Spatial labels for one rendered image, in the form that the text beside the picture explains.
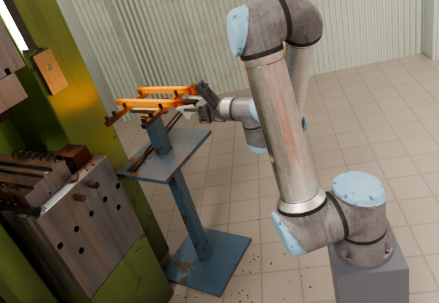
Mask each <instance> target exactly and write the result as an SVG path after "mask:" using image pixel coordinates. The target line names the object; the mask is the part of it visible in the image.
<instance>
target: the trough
mask: <svg viewBox="0 0 439 303"><path fill-rule="evenodd" d="M0 168H8V169H13V170H22V171H28V172H38V173H45V172H48V173H47V174H46V175H47V176H48V175H49V174H51V173H52V172H53V170H52V168H48V167H38V166H31V165H21V164H15V163H5V162H0Z"/></svg>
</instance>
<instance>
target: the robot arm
mask: <svg viewBox="0 0 439 303"><path fill-rule="evenodd" d="M322 34H323V17H322V15H321V13H320V11H319V9H318V8H317V6H316V5H315V4H314V3H313V2H312V1H311V0H258V1H254V2H252V3H248V4H243V5H242V6H240V7H237V8H234V9H233V10H231V11H230V12H229V13H228V16H227V36H228V40H229V46H230V47H231V51H232V53H233V55H234V56H237V57H240V60H241V62H242V63H243V66H244V70H245V73H246V77H247V79H248V83H249V87H250V91H251V94H252V98H251V97H225V98H223V99H222V100H220V99H219V98H218V96H217V95H216V94H215V93H214V92H213V91H212V90H211V89H210V88H209V87H208V85H207V84H206V83H205V82H204V81H203V80H200V81H199V82H198V83H197V84H196V85H195V86H194V88H195V90H196V91H197V92H198V93H199V94H200V95H201V96H196V97H188V98H187V99H198V101H197V104H195V105H196V106H194V105H193V104H190V105H187V106H178V107H177V108H175V110H177V111H180V112H182V113H183V115H184V117H185V118H186V119H187V120H190V119H191V115H192V114H196V112H198V115H199V118H198V119H199V123H209V124H211V123H212V122H213V121H215V122H226V121H241V122H242V126H243V130H244V134H245V137H246V143H247V145H248V148H249V150H250V151H252V152H254V153H264V152H267V151H268V155H269V158H270V162H271V165H272V169H273V172H274V176H275V179H276V183H277V186H278V190H279V193H280V196H279V197H278V198H277V199H276V207H277V210H276V211H273V212H272V213H271V218H272V221H273V223H274V226H275V228H276V230H277V232H278V234H279V236H280V238H281V240H282V242H283V244H284V246H285V248H286V250H287V251H288V252H289V254H290V255H292V256H294V257H297V256H299V255H304V254H308V253H309V252H312V251H315V250H317V249H320V248H322V247H325V246H328V245H330V244H333V247H334V252H335V253H336V255H337V256H338V258H339V259H340V260H341V261H343V262H344V263H346V264H348V265H350V266H352V267H355V268H361V269H371V268H377V267H380V266H382V265H384V264H385V263H387V262H388V261H389V260H390V259H391V257H392V256H393V254H394V241H393V237H392V236H391V233H390V232H389V231H388V229H387V221H386V204H385V200H386V196H385V191H384V187H383V184H382V183H381V181H379V179H377V177H375V176H373V175H371V174H368V173H366V172H359V171H350V172H347V173H341V174H339V175H338V176H337V177H336V178H335V179H334V180H333V182H332V185H331V188H332V189H331V190H329V191H326V192H324V190H322V189H321V188H320V187H317V185H316V181H315V178H314V172H313V169H312V164H311V161H310V156H309V153H308V148H307V145H306V141H305V137H304V132H305V130H306V128H307V121H306V117H305V115H304V114H303V110H304V104H305V99H306V92H307V88H308V81H309V76H310V69H311V65H312V58H313V54H314V46H315V44H316V43H318V42H319V40H320V39H321V37H322ZM282 41H284V42H285V47H284V46H283V42H282ZM202 121H207V122H202Z"/></svg>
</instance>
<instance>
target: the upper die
mask: <svg viewBox="0 0 439 303"><path fill-rule="evenodd" d="M27 97H28V96H27V94H26V92H25V90H24V88H23V87H22V85H21V83H20V81H19V79H18V78H17V76H16V74H15V73H14V72H13V73H11V74H7V76H6V77H4V78H2V79H0V114H1V113H2V112H4V111H6V110H8V109H9V108H10V107H12V106H14V105H15V104H17V103H19V102H20V101H22V100H24V99H26V98H27Z"/></svg>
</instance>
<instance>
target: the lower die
mask: <svg viewBox="0 0 439 303"><path fill-rule="evenodd" d="M20 157H21V158H18V156H17V155H14V157H13V158H12V156H11V155H5V154H0V162H5V163H15V164H21V165H31V166H38V167H48V168H52V170H53V172H52V173H51V174H49V175H48V176H47V175H45V174H43V173H38V172H28V171H22V170H13V169H8V168H0V182H1V183H2V184H4V183H7V184H9V185H16V186H17V187H18V189H19V191H17V190H16V189H15V187H11V188H12V189H9V192H10V194H11V195H12V196H13V198H14V200H15V201H16V202H17V203H18V204H23V205H26V206H32V207H36V208H37V207H38V206H40V205H41V204H42V203H43V202H44V201H45V200H46V199H47V198H48V197H49V196H51V195H52V194H53V193H54V192H55V191H56V190H58V189H59V188H60V187H61V186H62V185H63V184H64V183H65V182H66V181H67V180H69V179H70V177H71V175H72V174H71V172H70V170H69V168H68V166H67V165H66V163H65V162H64V161H63V160H56V162H54V160H53V159H48V160H49V161H46V159H44V158H41V161H39V158H37V157H34V160H32V158H31V157H27V159H25V157H24V156H20ZM7 188H8V187H7V186H6V185H4V188H2V191H3V192H4V194H5V196H6V197H7V198H8V200H9V201H10V202H13V201H12V199H11V198H10V197H9V195H8V193H7ZM49 192H51V194H50V195H49ZM13 203H14V202H13Z"/></svg>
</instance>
